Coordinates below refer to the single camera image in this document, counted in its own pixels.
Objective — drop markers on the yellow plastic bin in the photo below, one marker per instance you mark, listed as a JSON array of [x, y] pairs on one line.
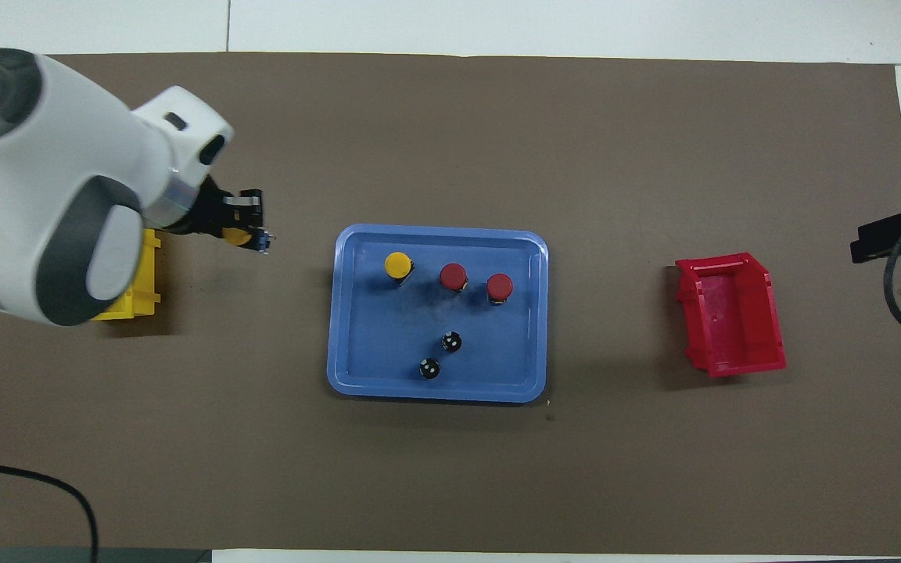
[[141, 289]]

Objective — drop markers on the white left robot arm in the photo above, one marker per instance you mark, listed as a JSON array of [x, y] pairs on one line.
[[44, 172]]

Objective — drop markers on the small black cylinder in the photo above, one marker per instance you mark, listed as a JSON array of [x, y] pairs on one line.
[[429, 369], [451, 342]]

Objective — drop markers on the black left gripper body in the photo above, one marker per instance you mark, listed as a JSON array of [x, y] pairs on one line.
[[212, 213]]

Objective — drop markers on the blue plastic tray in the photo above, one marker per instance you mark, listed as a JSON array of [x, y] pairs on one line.
[[372, 344]]

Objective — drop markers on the red push button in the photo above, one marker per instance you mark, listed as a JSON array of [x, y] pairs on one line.
[[500, 287], [453, 276]]

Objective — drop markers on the brown paper table mat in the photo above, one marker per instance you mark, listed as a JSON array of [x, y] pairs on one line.
[[497, 117]]

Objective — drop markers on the yellow push button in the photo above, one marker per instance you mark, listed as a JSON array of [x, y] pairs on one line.
[[236, 235], [397, 265]]

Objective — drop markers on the red plastic bin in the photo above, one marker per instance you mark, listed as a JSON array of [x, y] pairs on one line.
[[732, 313]]

